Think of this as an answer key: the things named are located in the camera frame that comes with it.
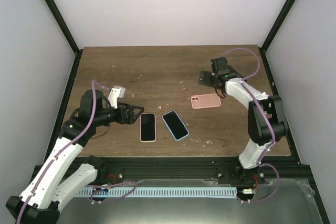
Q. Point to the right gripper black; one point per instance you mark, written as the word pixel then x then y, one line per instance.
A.
pixel 207 82

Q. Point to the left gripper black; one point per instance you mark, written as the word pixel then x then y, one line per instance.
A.
pixel 130 119

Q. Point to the white phone black screen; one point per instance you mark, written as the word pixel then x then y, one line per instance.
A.
pixel 147 127

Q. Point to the light blue phone case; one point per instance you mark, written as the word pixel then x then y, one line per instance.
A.
pixel 183 136

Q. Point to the beige phone case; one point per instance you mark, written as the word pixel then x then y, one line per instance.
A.
pixel 140 129

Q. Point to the blue phone black screen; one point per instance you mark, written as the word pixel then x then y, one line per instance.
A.
pixel 175 125

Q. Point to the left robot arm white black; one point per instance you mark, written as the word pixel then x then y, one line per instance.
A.
pixel 48 193

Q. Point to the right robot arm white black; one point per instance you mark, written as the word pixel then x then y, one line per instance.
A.
pixel 267 122

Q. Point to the pink phone case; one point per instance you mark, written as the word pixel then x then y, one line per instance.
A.
pixel 204 101

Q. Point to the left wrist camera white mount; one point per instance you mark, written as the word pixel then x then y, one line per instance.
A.
pixel 115 93

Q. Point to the left black table edge rail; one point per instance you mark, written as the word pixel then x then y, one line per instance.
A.
pixel 64 103

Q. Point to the light blue slotted cable duct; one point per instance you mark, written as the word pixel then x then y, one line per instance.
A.
pixel 163 192

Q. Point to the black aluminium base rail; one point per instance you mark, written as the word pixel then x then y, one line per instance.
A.
pixel 162 168

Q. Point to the left black frame post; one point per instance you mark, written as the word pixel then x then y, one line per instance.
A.
pixel 62 25

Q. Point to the black frame post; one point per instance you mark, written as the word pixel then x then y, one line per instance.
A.
pixel 62 25
pixel 288 4

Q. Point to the right black frame post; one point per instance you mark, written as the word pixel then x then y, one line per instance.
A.
pixel 288 4

